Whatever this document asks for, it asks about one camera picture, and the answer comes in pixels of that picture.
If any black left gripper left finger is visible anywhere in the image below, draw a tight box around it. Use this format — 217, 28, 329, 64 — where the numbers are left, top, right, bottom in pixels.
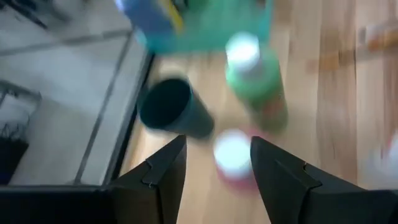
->
105, 134, 188, 224

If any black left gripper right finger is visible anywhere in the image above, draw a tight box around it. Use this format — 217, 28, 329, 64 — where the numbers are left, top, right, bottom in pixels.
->
250, 136, 363, 224

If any large pink paint bottle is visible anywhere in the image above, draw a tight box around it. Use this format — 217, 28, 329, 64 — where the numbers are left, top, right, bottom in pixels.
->
213, 129, 259, 190

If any dark green cup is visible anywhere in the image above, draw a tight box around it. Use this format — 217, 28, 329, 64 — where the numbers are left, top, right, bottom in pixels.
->
137, 77, 215, 140

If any large green paint bottle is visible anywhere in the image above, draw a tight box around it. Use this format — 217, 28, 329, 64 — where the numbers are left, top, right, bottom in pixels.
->
224, 30, 289, 133

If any large purple-blue paint bottle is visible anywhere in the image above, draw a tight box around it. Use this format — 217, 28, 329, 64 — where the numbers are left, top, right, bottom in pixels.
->
114, 0, 184, 35

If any teal translucent plastic bin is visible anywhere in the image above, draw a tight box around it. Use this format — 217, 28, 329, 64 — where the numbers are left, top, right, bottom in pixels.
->
133, 0, 274, 54

